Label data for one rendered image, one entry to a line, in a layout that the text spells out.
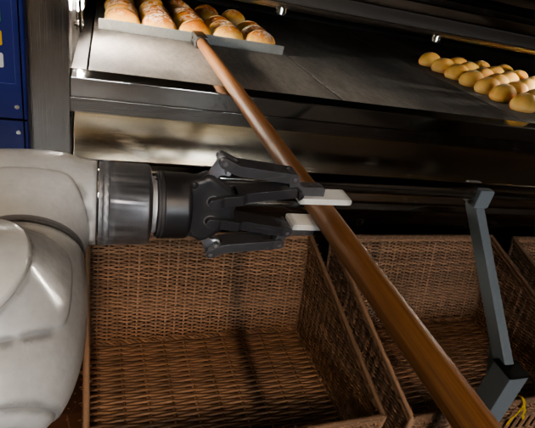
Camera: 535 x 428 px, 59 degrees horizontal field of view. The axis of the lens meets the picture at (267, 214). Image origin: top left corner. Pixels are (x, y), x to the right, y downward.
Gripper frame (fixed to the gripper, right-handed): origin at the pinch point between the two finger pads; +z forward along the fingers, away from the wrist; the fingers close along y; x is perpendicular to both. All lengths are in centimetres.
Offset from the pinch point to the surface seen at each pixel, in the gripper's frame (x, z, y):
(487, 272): -3.8, 37.2, 13.4
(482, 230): -9.0, 37.8, 8.3
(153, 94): -50, -16, 3
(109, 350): -37, -23, 60
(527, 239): -46, 99, 35
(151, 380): -27, -14, 60
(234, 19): -143, 22, -1
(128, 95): -50, -21, 4
